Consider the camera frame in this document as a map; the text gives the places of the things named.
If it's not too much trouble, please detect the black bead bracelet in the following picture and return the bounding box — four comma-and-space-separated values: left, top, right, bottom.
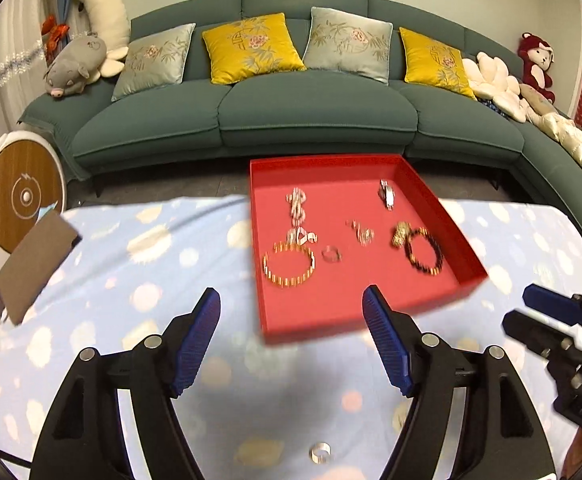
403, 227, 446, 276

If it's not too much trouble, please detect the gold wristwatch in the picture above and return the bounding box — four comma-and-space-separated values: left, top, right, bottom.
391, 221, 411, 248

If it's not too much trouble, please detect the gold hoop earring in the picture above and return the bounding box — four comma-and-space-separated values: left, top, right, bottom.
308, 442, 332, 465

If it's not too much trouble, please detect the silver infinity pendant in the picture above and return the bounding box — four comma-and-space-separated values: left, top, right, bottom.
347, 220, 375, 246

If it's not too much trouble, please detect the silver wristwatch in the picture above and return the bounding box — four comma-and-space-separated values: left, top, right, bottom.
379, 180, 395, 210

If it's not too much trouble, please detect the gold chain bracelet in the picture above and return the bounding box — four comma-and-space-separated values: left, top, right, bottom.
261, 239, 317, 290

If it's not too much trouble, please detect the silver crystal charm pendant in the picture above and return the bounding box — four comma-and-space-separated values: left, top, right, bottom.
287, 226, 318, 246

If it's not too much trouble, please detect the white pearl bracelet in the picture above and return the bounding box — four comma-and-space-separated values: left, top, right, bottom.
285, 186, 309, 226

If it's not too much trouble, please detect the red jewelry tray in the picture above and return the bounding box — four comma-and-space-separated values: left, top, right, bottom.
250, 154, 488, 344

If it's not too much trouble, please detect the cream quilted blanket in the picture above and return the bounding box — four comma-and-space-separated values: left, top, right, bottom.
526, 110, 582, 168

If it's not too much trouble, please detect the blue planet-print tablecloth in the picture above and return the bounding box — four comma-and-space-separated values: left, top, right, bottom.
0, 195, 582, 480

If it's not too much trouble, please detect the brown cloth pouch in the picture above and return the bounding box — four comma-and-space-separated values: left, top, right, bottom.
0, 210, 82, 325

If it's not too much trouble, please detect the beige small pillow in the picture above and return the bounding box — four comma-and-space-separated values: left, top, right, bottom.
520, 84, 557, 116

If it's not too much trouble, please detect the white flower cushion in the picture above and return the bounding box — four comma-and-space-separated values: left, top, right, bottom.
462, 52, 526, 122

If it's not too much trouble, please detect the red plush monkey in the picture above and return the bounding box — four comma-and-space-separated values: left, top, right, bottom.
518, 32, 555, 104

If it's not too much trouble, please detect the round wood-faced white appliance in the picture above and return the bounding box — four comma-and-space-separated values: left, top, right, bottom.
0, 130, 66, 254

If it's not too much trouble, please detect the yellow floral cushion right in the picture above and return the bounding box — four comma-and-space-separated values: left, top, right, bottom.
399, 27, 477, 101

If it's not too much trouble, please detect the yellow floral cushion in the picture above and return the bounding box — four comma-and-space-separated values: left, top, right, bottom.
399, 27, 477, 101
202, 13, 306, 84

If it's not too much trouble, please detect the grey floral cushion right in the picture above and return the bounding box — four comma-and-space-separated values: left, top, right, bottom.
302, 6, 394, 86

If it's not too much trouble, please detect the grey floral cushion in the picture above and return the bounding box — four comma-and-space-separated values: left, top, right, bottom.
111, 23, 195, 102
302, 6, 394, 86

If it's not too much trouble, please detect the grey plush pig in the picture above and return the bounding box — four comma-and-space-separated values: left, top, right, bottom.
44, 36, 106, 99

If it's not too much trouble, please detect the dark green sectional sofa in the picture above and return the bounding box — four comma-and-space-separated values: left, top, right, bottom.
21, 0, 582, 234

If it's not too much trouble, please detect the grey floral cushion left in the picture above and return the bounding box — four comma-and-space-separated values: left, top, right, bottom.
111, 23, 195, 102

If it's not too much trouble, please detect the white sheer curtain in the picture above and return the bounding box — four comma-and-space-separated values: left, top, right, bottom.
0, 0, 46, 136

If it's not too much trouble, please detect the yellow floral cushion left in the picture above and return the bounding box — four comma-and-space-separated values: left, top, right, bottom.
202, 13, 306, 84

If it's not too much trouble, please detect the white plush cow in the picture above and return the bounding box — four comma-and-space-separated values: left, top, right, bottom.
77, 0, 130, 78

